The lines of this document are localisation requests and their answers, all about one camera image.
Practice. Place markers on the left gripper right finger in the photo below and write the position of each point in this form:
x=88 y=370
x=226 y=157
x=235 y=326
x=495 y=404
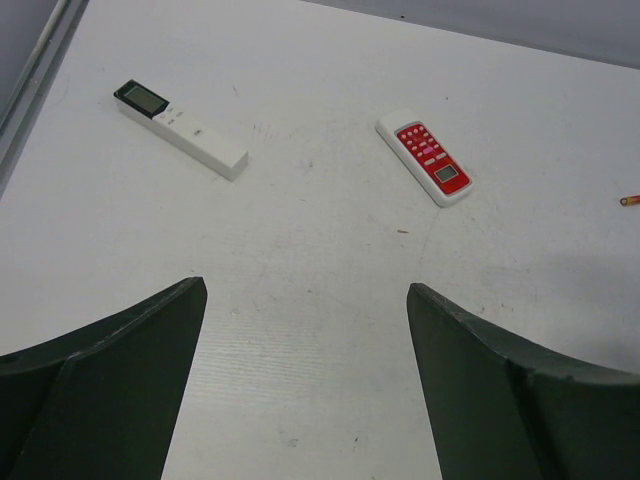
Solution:
x=503 y=407

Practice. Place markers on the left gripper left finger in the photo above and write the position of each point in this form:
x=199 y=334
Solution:
x=102 y=401

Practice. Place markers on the red remote control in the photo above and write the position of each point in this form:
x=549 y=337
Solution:
x=443 y=179

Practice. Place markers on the slim white remote control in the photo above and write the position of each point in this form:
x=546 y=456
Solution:
x=182 y=130

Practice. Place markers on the orange red battery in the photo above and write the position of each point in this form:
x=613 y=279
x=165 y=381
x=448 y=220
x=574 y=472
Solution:
x=630 y=200

